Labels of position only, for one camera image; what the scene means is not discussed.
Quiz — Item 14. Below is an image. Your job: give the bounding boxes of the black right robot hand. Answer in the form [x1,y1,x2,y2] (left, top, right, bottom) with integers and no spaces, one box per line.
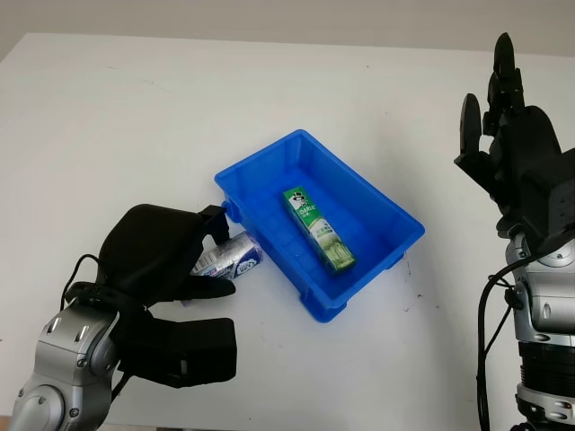
[453,31,565,246]

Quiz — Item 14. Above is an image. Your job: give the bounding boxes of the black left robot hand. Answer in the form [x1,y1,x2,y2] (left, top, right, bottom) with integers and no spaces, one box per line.
[96,203,238,311]

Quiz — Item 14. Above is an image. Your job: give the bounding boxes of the green toothpaste box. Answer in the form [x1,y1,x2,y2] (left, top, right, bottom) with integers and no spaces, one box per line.
[281,188,358,275]

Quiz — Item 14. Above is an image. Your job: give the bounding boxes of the blue plastic tray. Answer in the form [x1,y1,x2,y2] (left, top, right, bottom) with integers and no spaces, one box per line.
[214,128,427,325]

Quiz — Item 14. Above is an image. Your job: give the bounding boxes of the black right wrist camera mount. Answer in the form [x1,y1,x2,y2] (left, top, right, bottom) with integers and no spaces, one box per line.
[536,146,575,258]

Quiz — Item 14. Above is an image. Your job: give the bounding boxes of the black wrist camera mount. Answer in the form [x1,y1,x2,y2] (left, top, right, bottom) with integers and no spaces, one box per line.
[536,146,575,258]
[120,309,238,390]

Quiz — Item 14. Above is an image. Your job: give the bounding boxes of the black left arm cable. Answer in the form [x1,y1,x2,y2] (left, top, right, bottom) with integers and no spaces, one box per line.
[61,253,149,315]

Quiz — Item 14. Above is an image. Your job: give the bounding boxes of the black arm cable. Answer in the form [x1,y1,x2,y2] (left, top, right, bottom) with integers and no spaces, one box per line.
[474,256,534,431]
[61,253,149,315]

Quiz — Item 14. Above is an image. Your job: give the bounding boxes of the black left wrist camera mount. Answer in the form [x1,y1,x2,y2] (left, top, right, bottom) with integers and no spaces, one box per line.
[120,309,238,390]

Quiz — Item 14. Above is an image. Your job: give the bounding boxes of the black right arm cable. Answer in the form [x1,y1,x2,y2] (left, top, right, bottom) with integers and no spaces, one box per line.
[474,256,534,431]

